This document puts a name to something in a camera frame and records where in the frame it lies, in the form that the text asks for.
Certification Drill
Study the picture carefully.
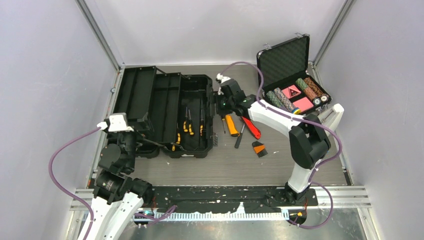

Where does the yellow utility knife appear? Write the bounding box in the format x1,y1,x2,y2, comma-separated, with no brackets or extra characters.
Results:
224,114,240,137

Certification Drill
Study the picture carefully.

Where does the orange black brush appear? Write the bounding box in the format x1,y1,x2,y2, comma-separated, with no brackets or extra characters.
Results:
251,141,268,158

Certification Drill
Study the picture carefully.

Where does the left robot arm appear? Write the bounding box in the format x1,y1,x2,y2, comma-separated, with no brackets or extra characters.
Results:
78,112,154,240

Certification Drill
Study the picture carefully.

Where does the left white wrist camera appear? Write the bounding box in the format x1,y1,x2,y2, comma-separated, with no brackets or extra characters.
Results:
96,112,135,133

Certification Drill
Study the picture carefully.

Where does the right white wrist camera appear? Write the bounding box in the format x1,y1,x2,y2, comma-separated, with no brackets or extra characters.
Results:
215,73,231,85

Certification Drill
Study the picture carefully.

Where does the white stand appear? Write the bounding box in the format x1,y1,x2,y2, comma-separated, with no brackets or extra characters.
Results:
314,103,345,131

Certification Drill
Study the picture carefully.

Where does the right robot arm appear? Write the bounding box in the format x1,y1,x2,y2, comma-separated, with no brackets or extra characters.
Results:
215,75,331,205

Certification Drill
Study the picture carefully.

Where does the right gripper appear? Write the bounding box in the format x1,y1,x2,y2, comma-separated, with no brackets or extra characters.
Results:
207,90,235,116

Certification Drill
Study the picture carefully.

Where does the black plastic toolbox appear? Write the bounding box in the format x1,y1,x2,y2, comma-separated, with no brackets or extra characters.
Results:
112,66,217,159

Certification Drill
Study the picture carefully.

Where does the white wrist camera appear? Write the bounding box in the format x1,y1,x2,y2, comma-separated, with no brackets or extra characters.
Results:
215,73,231,85
96,112,135,133

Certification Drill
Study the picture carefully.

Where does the black poker chip case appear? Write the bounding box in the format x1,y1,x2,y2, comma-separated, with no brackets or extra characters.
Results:
256,33,332,115

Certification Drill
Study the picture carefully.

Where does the small black screwdriver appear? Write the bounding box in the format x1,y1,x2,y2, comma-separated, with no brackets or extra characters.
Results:
234,123,246,149

